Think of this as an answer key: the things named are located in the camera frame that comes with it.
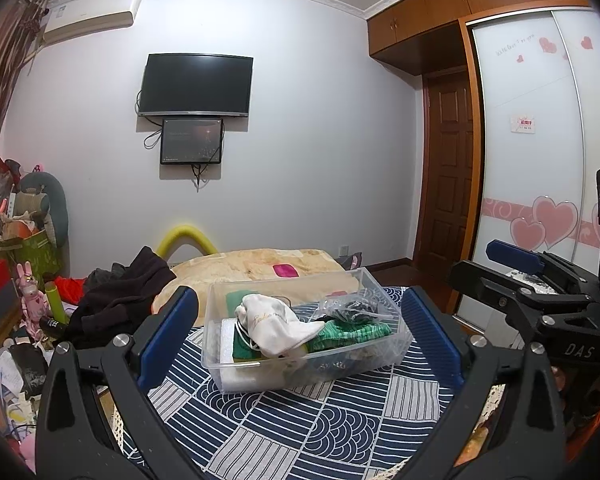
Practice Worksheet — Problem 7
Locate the white air conditioner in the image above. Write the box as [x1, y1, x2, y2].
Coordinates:
[40, 0, 143, 46]

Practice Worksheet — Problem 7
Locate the green knitted cloth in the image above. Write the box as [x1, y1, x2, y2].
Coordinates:
[307, 321, 393, 353]

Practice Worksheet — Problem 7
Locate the wall-mounted black television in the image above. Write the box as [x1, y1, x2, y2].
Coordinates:
[137, 52, 254, 118]

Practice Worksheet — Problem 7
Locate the white wardrobe with heart decals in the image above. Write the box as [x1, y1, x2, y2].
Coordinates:
[450, 7, 600, 346]

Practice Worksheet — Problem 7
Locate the green tube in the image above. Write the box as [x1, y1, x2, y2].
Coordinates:
[44, 282, 68, 323]

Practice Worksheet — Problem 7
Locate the pile of black clothes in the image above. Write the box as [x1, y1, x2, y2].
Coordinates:
[55, 246, 177, 351]

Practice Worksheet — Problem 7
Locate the white foam block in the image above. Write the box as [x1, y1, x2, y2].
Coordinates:
[219, 317, 266, 391]

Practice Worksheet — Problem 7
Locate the green cardboard box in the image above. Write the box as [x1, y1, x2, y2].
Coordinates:
[0, 230, 63, 286]

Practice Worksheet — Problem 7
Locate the yellow foam tube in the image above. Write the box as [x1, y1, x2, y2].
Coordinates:
[155, 226, 220, 261]

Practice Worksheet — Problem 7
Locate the white cloth pouch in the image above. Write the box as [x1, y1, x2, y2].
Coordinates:
[234, 294, 326, 358]

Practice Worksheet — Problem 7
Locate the brown striped curtain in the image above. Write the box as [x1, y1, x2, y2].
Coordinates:
[0, 0, 48, 161]

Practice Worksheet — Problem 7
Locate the small black wall monitor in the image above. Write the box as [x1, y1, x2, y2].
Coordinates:
[160, 117, 224, 166]

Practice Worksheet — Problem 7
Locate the brown wooden door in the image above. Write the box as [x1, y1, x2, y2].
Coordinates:
[412, 72, 473, 273]

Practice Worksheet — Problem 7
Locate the clear plastic bag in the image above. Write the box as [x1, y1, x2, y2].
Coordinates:
[312, 296, 388, 323]

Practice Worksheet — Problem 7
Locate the grey box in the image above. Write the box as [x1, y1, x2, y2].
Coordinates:
[0, 285, 23, 328]

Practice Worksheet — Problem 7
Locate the navy white patterned tablecloth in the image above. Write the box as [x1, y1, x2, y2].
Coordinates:
[112, 285, 501, 480]

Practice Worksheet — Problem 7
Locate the pink rabbit toy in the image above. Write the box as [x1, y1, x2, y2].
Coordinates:
[15, 262, 48, 333]

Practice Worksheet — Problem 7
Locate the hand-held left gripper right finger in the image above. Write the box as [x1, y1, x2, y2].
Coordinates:
[401, 285, 567, 480]

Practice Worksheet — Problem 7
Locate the wooden overhead cabinet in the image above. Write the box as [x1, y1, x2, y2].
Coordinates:
[365, 0, 593, 76]

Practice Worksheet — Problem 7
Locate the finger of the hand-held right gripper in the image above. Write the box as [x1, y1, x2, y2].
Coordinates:
[484, 239, 600, 288]
[446, 259, 595, 322]

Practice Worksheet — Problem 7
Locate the beige plush blanket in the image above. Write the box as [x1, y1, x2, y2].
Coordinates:
[152, 247, 361, 313]

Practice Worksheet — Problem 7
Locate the pile of papers and clutter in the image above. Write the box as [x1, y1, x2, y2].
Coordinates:
[0, 330, 56, 461]

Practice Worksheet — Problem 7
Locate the clear plastic storage box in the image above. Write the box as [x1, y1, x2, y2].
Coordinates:
[201, 266, 414, 395]

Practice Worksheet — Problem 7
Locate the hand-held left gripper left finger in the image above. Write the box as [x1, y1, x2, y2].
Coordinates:
[34, 285, 216, 480]

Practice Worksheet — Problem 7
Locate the red cloth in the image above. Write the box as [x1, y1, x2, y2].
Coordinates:
[55, 276, 88, 303]

